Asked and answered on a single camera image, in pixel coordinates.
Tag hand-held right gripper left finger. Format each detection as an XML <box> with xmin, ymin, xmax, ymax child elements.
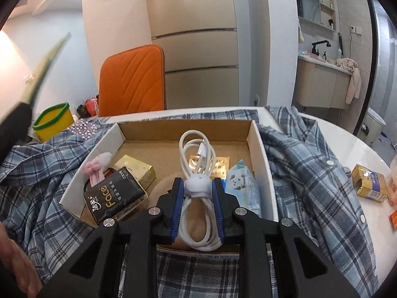
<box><xmin>40</xmin><ymin>177</ymin><xmax>187</xmax><ymax>298</ymax></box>

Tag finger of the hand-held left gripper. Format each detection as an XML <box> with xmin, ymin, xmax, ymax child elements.
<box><xmin>0</xmin><ymin>102</ymin><xmax>33</xmax><ymax>162</ymax></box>

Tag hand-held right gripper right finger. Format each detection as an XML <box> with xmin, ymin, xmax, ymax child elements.
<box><xmin>211</xmin><ymin>178</ymin><xmax>360</xmax><ymax>298</ymax></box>

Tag white cable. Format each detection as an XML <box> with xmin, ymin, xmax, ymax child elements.
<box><xmin>179</xmin><ymin>130</ymin><xmax>224</xmax><ymax>253</ymax></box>

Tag gold red cigarette pack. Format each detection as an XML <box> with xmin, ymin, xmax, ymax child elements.
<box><xmin>189</xmin><ymin>153</ymin><xmax>231</xmax><ymax>180</ymax></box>

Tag cardboard box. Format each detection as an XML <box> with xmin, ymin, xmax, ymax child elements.
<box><xmin>59</xmin><ymin>110</ymin><xmax>279</xmax><ymax>253</ymax></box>

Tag person's left hand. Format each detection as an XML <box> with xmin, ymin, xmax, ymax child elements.
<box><xmin>0</xmin><ymin>217</ymin><xmax>43</xmax><ymax>290</ymax></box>

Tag blue white wipes pack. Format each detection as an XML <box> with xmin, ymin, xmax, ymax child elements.
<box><xmin>225</xmin><ymin>160</ymin><xmax>263</xmax><ymax>218</ymax></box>

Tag yellow bin with green rim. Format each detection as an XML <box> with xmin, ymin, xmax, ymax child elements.
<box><xmin>32</xmin><ymin>102</ymin><xmax>75</xmax><ymax>143</ymax></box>

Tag shiny gold box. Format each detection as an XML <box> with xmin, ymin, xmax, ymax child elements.
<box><xmin>113</xmin><ymin>154</ymin><xmax>156</xmax><ymax>190</ymax></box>

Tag black tissue pack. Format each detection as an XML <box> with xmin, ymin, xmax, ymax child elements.
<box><xmin>83</xmin><ymin>166</ymin><xmax>149</xmax><ymax>224</ymax></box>

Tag sequin studded cloth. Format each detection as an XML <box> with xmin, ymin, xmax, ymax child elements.
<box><xmin>66</xmin><ymin>123</ymin><xmax>108</xmax><ymax>138</ymax></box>

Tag red bag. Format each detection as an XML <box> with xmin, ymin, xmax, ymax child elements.
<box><xmin>84</xmin><ymin>98</ymin><xmax>100</xmax><ymax>117</ymax></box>

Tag pink plush hair clip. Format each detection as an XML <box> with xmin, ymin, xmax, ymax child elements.
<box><xmin>85</xmin><ymin>152</ymin><xmax>114</xmax><ymax>187</ymax></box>

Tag blue plaid shirt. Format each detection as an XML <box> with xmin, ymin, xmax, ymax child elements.
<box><xmin>0</xmin><ymin>106</ymin><xmax>381</xmax><ymax>298</ymax></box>

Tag orange quilted chair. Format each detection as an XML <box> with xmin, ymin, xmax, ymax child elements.
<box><xmin>98</xmin><ymin>45</ymin><xmax>167</xmax><ymax>117</ymax></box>

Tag small yellow blue box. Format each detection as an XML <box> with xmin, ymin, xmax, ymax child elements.
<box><xmin>351</xmin><ymin>164</ymin><xmax>390</xmax><ymax>203</ymax></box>

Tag beige vanity cabinet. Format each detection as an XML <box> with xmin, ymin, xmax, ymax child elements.
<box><xmin>293</xmin><ymin>54</ymin><xmax>353</xmax><ymax>110</ymax></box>

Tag beige refrigerator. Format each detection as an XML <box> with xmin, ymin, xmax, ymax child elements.
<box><xmin>143</xmin><ymin>0</ymin><xmax>241</xmax><ymax>111</ymax></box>

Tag white pink container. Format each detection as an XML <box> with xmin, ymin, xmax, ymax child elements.
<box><xmin>388</xmin><ymin>174</ymin><xmax>397</xmax><ymax>208</ymax></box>

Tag white toilet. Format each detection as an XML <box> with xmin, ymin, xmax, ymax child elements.
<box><xmin>361</xmin><ymin>107</ymin><xmax>387</xmax><ymax>145</ymax></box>

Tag pinkish towel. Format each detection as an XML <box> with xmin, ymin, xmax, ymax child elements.
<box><xmin>336</xmin><ymin>57</ymin><xmax>362</xmax><ymax>105</ymax></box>

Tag black faucet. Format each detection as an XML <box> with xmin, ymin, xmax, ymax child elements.
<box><xmin>311</xmin><ymin>40</ymin><xmax>332</xmax><ymax>56</ymax></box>

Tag mirror cabinet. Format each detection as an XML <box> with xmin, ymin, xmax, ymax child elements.
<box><xmin>294</xmin><ymin>0</ymin><xmax>337</xmax><ymax>32</ymax></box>

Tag black door frame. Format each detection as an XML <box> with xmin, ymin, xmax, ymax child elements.
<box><xmin>352</xmin><ymin>0</ymin><xmax>397</xmax><ymax>137</ymax></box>

